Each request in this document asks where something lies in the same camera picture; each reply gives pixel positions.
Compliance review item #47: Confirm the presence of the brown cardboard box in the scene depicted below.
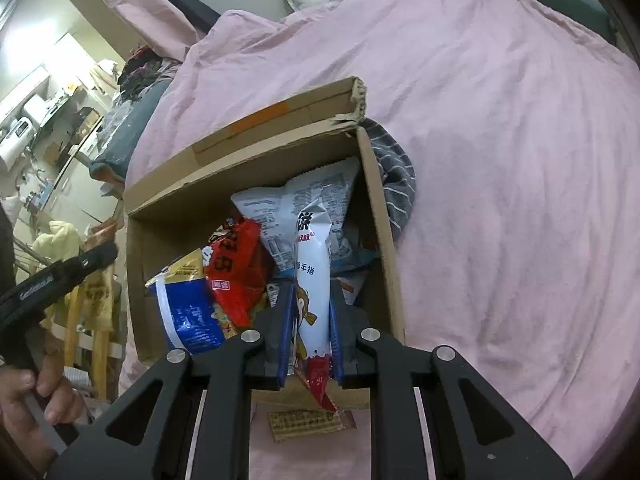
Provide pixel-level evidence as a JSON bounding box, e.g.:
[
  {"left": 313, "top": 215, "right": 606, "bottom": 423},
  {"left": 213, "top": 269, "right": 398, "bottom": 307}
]
[{"left": 122, "top": 77, "right": 407, "bottom": 411}]

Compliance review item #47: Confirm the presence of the yellow cloth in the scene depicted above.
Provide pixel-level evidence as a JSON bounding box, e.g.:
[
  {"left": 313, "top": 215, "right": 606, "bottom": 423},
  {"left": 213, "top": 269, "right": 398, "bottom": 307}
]
[{"left": 32, "top": 220, "right": 83, "bottom": 266}]

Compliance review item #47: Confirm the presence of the wooden stool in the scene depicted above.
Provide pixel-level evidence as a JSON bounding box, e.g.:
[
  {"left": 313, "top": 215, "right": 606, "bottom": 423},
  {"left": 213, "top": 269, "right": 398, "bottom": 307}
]
[{"left": 62, "top": 280, "right": 126, "bottom": 401}]

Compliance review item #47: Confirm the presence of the dark grey blue cushion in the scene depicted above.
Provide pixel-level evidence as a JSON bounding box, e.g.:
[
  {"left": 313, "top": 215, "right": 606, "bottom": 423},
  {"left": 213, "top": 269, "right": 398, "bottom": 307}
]
[{"left": 90, "top": 80, "right": 171, "bottom": 183}]

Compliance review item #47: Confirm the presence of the teal mattress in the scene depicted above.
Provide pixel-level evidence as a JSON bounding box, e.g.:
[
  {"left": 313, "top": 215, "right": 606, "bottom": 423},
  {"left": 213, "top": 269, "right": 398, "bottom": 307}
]
[{"left": 455, "top": 0, "right": 616, "bottom": 41}]

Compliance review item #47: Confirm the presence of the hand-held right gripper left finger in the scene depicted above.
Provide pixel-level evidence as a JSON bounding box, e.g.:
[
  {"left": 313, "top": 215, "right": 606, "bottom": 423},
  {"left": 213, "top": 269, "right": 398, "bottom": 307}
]
[{"left": 47, "top": 282, "right": 296, "bottom": 480}]

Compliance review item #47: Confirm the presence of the slim white monkey snack packet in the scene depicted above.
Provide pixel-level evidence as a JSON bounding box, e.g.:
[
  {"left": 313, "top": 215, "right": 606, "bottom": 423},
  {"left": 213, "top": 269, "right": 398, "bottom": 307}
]
[{"left": 292, "top": 199, "right": 341, "bottom": 413}]

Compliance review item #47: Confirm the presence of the pink blanket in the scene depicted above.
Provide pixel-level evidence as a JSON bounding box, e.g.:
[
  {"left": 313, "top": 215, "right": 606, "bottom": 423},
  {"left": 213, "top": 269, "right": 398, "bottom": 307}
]
[{"left": 120, "top": 0, "right": 640, "bottom": 480}]

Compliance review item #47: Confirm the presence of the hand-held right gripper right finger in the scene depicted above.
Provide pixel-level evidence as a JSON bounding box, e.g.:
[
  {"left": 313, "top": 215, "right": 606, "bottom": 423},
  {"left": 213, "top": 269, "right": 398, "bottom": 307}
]
[{"left": 327, "top": 285, "right": 573, "bottom": 480}]

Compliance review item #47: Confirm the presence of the white snack bag red strip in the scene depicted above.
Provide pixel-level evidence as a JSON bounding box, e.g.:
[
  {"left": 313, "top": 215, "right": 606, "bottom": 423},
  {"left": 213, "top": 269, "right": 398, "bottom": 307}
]
[{"left": 231, "top": 156, "right": 362, "bottom": 273}]

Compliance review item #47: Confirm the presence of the grey striped cloth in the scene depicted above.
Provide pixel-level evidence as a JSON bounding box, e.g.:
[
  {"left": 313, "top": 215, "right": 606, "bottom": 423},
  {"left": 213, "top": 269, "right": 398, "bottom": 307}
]
[{"left": 360, "top": 119, "right": 417, "bottom": 248}]

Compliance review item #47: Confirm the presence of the pink pillow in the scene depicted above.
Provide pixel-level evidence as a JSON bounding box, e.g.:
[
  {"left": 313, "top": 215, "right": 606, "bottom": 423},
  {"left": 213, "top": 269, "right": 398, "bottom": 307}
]
[{"left": 80, "top": 0, "right": 206, "bottom": 61}]

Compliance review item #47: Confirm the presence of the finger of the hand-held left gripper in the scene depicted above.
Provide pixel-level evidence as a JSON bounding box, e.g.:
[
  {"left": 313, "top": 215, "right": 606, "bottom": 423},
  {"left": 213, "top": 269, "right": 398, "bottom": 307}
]
[{"left": 75, "top": 241, "right": 120, "bottom": 282}]

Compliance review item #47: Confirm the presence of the light blue white snack bag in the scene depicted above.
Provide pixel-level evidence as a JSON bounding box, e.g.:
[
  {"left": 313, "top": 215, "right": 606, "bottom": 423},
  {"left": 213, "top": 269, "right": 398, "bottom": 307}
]
[{"left": 330, "top": 220, "right": 381, "bottom": 281}]

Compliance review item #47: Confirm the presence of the blue snack bag white stripe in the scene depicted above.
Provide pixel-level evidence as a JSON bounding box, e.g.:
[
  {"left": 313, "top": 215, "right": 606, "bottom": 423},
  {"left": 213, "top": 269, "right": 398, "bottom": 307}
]
[{"left": 145, "top": 249, "right": 228, "bottom": 356}]

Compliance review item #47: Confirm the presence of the tan wafer biscuit packet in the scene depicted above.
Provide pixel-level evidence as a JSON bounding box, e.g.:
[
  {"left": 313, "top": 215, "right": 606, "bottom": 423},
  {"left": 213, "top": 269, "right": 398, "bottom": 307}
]
[{"left": 267, "top": 409, "right": 358, "bottom": 443}]

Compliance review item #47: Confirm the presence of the white kitchen appliance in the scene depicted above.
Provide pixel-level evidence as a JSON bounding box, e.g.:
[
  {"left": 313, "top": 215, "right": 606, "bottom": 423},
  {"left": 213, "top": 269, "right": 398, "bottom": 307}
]
[{"left": 0, "top": 115, "right": 36, "bottom": 171}]

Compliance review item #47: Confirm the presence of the pile of dark clothes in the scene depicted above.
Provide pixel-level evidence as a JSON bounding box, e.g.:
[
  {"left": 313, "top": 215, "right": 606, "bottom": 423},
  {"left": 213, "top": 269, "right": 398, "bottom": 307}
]
[{"left": 117, "top": 45, "right": 183, "bottom": 101}]

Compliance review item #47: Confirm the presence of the red cartoon snack bag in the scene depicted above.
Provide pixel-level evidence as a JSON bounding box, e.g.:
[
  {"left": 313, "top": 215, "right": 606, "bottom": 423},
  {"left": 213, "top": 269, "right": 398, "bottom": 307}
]
[{"left": 202, "top": 217, "right": 271, "bottom": 328}]

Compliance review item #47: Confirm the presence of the person's left hand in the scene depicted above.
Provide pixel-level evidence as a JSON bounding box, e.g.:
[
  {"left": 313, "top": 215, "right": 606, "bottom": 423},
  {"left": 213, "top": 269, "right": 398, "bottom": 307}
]
[{"left": 0, "top": 330, "right": 86, "bottom": 471}]

